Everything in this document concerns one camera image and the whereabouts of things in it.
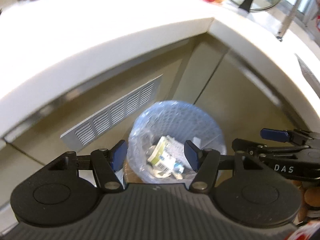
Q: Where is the cabinet vent grille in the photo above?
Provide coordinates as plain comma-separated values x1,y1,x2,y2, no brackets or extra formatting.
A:
60,75,162,152

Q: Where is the blue white wrapper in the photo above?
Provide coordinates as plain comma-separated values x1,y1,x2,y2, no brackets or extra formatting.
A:
172,163,184,180

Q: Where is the white green medicine box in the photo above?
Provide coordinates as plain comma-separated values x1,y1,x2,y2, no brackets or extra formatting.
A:
147,137,176,178

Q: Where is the person right hand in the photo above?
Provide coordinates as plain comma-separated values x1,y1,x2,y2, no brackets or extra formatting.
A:
291,179,320,240

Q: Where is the blue mesh trash bin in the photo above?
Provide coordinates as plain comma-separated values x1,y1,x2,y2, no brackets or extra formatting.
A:
127,100,226,186

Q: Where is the steel dish rack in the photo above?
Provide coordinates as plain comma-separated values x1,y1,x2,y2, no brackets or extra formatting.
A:
276,0,319,40

